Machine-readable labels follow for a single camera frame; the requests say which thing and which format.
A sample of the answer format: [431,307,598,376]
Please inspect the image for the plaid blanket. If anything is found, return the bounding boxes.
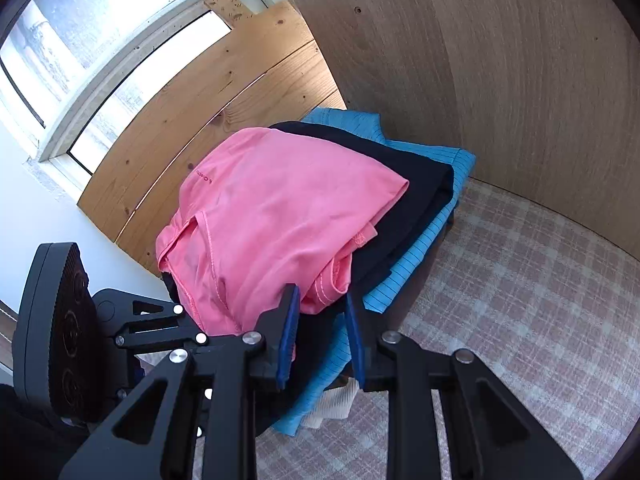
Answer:
[200,175,640,480]

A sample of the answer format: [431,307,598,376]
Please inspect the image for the light pine board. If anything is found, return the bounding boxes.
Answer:
[77,0,347,281]

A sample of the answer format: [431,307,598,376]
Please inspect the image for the white window frame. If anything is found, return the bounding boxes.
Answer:
[0,0,296,196]

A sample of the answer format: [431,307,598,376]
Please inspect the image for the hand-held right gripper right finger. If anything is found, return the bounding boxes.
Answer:
[346,291,583,480]

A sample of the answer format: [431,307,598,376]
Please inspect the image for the pink T-shirt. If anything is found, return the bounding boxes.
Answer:
[156,127,412,338]

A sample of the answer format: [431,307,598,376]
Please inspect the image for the brown wood panel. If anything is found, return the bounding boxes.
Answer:
[267,0,640,256]

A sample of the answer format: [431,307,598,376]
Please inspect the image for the beige garment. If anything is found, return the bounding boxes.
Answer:
[299,377,360,430]

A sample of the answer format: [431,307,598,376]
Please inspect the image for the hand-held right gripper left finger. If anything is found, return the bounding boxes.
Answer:
[59,284,301,480]

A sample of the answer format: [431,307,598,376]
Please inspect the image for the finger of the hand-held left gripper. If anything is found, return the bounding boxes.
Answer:
[114,330,241,356]
[116,297,198,334]

